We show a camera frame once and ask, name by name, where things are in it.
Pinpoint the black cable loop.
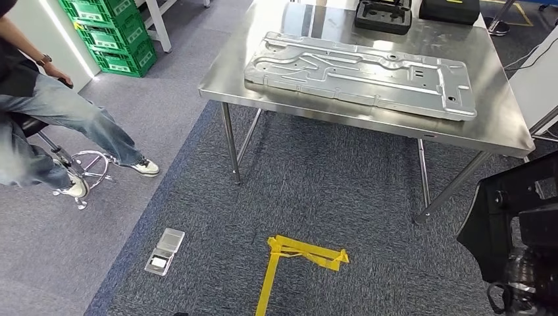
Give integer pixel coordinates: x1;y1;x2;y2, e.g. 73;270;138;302
487;282;512;316

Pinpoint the yellow floor tape strip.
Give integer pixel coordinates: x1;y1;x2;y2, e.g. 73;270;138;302
255;235;351;316

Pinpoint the black plastic plate bracket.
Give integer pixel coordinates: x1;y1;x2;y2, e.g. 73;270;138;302
456;150;558;284

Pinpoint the person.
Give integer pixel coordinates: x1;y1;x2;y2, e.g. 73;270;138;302
0;0;161;200

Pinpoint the stainless steel workbench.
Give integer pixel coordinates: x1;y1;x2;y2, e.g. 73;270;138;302
198;0;536;225

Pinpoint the stamped sheet metal panel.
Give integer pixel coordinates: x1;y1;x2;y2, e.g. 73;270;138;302
243;31;478;122

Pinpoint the silver floor socket box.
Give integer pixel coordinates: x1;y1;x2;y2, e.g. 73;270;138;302
143;227;186;277

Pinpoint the chrome stanchion post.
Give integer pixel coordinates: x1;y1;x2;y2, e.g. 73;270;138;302
487;0;512;37

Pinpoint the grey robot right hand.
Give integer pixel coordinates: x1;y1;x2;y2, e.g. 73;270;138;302
507;246;544;289

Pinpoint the chrome swivel stool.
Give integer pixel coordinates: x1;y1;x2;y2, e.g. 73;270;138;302
19;112;118;211

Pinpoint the white furniture panel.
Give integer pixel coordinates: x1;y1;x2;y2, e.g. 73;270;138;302
507;37;558;145

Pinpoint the black foam tray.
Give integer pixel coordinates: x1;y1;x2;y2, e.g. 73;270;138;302
353;0;413;36

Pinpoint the white table frame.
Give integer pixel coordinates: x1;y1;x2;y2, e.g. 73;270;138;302
132;0;210;54

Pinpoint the black carrying case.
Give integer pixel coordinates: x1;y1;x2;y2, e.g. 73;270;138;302
418;0;481;26

